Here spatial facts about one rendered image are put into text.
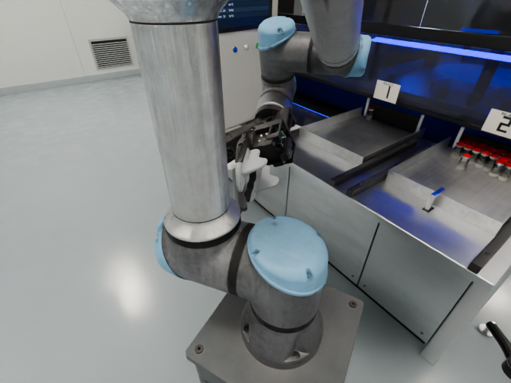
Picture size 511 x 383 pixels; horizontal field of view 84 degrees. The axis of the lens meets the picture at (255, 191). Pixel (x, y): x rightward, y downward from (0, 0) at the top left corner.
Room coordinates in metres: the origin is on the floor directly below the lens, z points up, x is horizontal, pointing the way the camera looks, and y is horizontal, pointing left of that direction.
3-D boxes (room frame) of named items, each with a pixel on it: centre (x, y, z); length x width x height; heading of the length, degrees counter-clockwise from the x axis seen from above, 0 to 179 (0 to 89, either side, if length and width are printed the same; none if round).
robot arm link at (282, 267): (0.28, -0.04, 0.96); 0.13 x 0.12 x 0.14; 70
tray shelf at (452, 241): (0.73, -0.41, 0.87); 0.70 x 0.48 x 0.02; 36
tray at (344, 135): (0.91, -0.37, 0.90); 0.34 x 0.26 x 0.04; 126
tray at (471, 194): (0.63, -0.57, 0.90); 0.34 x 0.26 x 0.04; 126
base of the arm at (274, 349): (0.28, -0.05, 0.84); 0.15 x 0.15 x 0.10
